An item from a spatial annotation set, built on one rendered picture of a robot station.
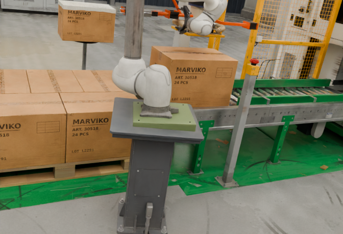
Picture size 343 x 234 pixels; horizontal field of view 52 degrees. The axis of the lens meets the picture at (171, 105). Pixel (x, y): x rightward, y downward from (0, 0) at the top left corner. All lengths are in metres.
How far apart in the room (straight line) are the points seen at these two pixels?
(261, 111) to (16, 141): 1.91
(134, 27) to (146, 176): 0.86
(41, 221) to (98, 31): 2.54
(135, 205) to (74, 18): 2.60
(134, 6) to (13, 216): 1.49
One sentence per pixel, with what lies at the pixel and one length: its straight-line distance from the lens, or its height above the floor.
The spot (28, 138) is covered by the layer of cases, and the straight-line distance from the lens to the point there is 2.58.
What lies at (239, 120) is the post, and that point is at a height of 0.57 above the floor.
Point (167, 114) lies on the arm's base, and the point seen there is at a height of 0.80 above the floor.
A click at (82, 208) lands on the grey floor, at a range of 2.52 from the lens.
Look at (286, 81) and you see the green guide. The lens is 3.94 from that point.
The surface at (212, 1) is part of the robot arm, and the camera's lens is 2.29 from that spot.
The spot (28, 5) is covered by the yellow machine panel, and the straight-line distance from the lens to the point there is 9.84.
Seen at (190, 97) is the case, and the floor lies 0.64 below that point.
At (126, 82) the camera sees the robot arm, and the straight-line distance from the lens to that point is 2.05.
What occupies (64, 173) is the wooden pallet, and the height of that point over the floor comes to 0.06.
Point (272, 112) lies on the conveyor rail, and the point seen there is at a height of 0.53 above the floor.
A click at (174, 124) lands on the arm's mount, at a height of 0.79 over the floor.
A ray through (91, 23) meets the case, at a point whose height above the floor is 0.84.
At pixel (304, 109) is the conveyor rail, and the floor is 0.54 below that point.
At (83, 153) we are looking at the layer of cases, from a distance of 2.70.
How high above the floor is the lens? 1.57
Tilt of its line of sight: 21 degrees down
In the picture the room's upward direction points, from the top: 9 degrees clockwise
